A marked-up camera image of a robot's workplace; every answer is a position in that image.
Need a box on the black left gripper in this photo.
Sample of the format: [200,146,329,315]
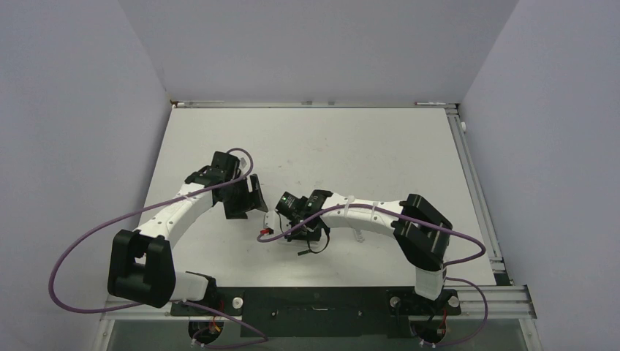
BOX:
[219,175,266,219]

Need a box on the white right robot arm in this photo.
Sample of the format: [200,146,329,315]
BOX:
[274,189,453,313]

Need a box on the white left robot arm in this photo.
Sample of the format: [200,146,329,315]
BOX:
[107,150,268,314]

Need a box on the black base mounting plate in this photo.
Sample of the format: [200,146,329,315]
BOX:
[170,287,462,339]

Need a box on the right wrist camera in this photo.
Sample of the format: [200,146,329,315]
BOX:
[260,211,284,241]

